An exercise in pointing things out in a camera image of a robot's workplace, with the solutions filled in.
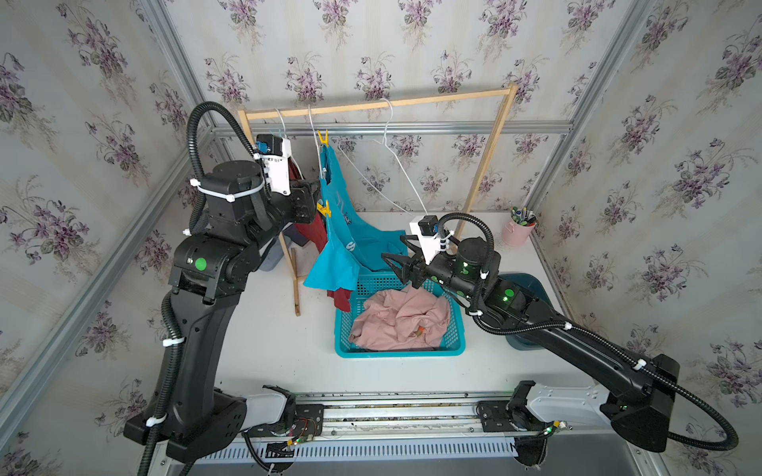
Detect teal t-shirt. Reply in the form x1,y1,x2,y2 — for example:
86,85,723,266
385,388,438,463
305,145,408,292

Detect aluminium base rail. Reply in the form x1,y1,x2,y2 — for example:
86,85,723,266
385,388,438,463
213,389,620,465

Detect teal perforated plastic basket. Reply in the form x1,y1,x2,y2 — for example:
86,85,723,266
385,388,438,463
335,272,466,359

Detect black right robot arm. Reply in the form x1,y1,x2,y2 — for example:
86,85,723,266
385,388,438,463
381,212,739,452

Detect yellow clothespin teal shirt top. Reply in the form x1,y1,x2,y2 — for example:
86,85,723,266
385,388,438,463
316,131,329,147

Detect dark teal plastic tub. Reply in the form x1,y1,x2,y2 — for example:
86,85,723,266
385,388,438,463
499,272,558,352

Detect white hanger of red shirt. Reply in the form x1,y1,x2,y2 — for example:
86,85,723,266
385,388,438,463
275,108,289,140

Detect pink t-shirt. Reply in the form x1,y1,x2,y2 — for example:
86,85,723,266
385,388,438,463
348,286,452,352

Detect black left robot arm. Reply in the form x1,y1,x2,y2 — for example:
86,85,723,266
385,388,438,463
123,101,319,475

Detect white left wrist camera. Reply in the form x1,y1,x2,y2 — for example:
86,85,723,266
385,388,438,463
255,134,292,196

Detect white hanger of teal shirt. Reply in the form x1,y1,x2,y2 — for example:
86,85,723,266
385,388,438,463
307,104,325,180

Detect wooden clothes rack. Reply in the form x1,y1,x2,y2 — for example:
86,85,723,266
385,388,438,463
237,82,519,317

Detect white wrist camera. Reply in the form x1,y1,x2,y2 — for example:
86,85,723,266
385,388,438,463
255,134,292,196
410,215,454,265

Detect dark red t-shirt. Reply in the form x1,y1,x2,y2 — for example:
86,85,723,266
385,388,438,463
289,158,351,313

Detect yellow clothespin teal shirt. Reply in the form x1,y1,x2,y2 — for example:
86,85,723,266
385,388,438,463
316,131,329,147
316,200,333,218

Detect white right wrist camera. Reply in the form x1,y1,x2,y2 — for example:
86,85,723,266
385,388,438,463
410,215,454,265

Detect blue fabric glasses case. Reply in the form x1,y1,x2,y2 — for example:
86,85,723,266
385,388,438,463
258,238,284,272

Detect pink pen cup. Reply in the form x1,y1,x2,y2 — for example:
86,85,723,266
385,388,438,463
502,207,538,247

